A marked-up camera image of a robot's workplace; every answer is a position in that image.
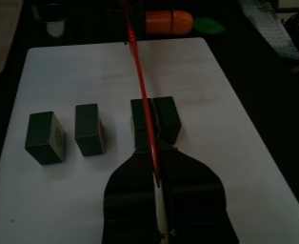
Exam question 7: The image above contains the white cutting board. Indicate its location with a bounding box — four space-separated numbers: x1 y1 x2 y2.
0 36 299 244

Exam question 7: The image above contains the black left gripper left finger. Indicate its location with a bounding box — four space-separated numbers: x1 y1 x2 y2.
99 151 161 244

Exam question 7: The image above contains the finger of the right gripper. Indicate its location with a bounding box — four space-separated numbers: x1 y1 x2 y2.
30 0 67 38

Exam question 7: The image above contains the red-edged toy knife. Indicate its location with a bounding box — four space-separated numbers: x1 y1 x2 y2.
118 0 174 244

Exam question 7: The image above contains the dark green sushi piece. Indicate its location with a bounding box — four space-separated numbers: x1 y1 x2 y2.
129 97 158 154
73 103 106 157
23 111 67 166

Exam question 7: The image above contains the orange toy carrot green top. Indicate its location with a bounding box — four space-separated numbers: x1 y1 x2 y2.
143 9 226 36

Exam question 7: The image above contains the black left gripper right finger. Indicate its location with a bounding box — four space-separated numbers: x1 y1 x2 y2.
155 141 239 244

